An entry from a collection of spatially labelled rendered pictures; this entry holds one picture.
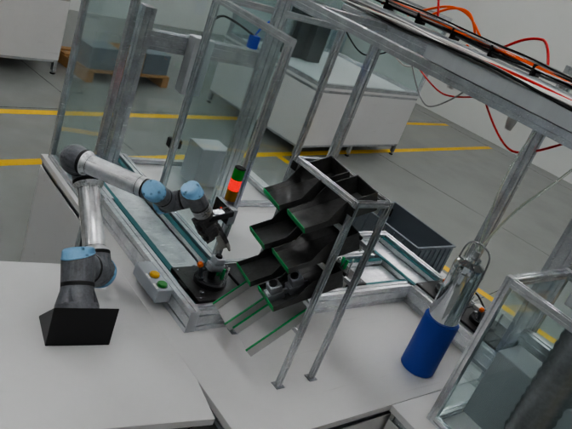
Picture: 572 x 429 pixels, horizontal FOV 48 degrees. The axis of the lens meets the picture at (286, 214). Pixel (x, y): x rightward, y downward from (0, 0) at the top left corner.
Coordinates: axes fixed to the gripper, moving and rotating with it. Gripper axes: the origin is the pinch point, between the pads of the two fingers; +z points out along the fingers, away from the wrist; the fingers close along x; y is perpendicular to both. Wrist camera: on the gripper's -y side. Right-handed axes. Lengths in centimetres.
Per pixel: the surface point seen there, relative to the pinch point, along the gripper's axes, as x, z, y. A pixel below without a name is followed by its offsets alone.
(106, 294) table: -12, -3, 50
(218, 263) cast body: 2.0, 5.8, 6.7
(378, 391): 67, 54, -14
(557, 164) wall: -355, 730, -695
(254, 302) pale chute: 30.0, 5.1, 6.6
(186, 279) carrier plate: -3.0, 8.0, 20.5
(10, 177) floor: -274, 94, 66
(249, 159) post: -17.3, -13.8, -29.5
